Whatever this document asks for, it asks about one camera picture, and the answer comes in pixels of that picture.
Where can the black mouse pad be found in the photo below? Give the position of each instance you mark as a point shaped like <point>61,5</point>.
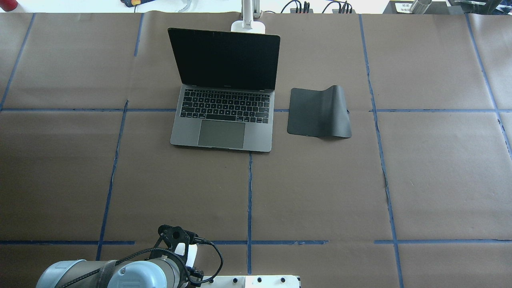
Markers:
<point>319,113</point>

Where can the brown paper table cover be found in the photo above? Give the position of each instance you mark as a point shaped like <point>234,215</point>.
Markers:
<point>419,196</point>

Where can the grey usb hub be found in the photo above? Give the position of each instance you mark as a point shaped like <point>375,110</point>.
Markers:
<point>301,7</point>
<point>344,7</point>

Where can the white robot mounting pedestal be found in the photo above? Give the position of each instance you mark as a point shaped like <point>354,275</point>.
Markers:
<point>254,281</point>

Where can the white computer mouse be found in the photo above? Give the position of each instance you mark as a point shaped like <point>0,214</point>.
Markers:
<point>191,254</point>

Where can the white desk lamp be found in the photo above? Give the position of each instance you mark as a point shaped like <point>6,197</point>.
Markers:
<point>250,13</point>

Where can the left grey USB hub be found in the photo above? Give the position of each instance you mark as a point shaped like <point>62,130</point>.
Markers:
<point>301,7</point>

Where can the silver metal cup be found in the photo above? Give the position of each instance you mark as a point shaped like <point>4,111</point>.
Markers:
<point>419,6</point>

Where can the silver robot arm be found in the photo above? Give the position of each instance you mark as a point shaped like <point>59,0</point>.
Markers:
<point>133,271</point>

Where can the dark grey laptop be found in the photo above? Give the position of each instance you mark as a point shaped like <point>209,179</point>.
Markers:
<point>228,89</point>

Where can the right grey USB hub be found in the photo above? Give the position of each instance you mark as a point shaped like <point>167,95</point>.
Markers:
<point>344,7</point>

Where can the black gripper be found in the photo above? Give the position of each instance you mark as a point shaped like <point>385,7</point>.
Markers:
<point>191,271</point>

